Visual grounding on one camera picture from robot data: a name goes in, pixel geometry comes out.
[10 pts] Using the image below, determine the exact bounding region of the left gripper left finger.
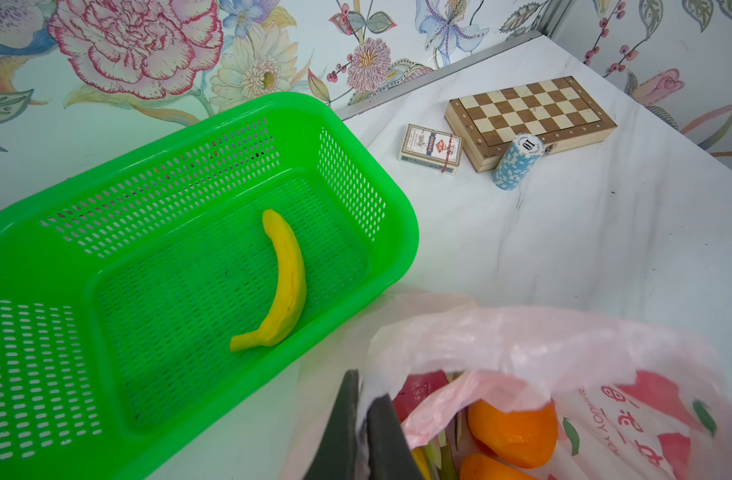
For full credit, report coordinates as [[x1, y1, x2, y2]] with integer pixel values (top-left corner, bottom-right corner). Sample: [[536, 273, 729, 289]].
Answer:
[[303, 369, 360, 480]]

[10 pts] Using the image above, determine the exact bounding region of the green plastic basket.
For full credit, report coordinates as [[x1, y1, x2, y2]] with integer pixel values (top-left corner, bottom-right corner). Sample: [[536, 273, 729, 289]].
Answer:
[[0, 93, 419, 479]]

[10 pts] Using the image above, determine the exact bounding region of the pink plastic bag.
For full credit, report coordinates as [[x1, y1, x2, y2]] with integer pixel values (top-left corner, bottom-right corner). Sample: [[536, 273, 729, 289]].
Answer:
[[281, 292, 732, 479]]

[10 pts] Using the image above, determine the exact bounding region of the red fruit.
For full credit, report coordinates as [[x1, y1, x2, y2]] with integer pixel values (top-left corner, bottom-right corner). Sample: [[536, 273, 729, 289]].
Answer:
[[392, 370, 449, 422]]

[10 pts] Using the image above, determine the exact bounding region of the yellow banana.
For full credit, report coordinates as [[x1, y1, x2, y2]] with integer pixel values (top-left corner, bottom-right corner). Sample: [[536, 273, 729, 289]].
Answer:
[[229, 209, 307, 353]]

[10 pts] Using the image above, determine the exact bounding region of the orange fruit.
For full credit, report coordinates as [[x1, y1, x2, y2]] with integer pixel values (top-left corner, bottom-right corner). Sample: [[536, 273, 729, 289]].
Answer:
[[468, 401, 559, 469], [459, 454, 535, 480]]

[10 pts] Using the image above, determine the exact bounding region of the yellow lemon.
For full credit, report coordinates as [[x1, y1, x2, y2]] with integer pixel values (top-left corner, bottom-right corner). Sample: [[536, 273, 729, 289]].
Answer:
[[411, 448, 433, 480]]

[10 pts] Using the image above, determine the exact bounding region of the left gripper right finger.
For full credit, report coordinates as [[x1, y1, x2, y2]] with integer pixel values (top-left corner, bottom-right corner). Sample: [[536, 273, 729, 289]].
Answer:
[[366, 395, 423, 480]]

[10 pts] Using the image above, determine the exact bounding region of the playing card deck box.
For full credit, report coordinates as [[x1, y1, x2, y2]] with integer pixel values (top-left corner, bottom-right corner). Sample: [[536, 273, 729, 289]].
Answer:
[[399, 124, 462, 175]]

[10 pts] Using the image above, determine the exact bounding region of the wooden chessboard box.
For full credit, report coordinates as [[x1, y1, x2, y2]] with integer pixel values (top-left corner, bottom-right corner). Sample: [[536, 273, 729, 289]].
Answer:
[[444, 76, 616, 172]]

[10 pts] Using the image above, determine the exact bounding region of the blue poker chip stack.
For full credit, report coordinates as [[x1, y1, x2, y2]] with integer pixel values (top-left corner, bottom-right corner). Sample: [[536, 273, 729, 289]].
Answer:
[[492, 133, 545, 191]]

